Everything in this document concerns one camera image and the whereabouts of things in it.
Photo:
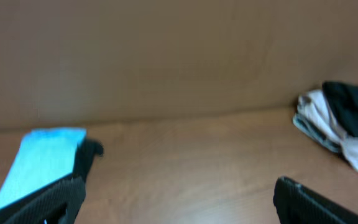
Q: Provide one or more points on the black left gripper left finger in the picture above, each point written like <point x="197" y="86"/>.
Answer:
<point x="58" y="202"/>

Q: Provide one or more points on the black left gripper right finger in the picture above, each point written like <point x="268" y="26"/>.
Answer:
<point x="297" y="204"/>

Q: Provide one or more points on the black t-shirt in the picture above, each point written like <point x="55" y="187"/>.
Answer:
<point x="343" y="101"/>

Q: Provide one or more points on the light blue printed t-shirt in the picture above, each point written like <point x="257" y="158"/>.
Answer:
<point x="44" y="156"/>

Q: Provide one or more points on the black garment under blue shirt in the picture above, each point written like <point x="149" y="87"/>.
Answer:
<point x="84" y="157"/>

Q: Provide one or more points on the beige folded shirt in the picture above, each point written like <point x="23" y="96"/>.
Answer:
<point x="315" y="118"/>

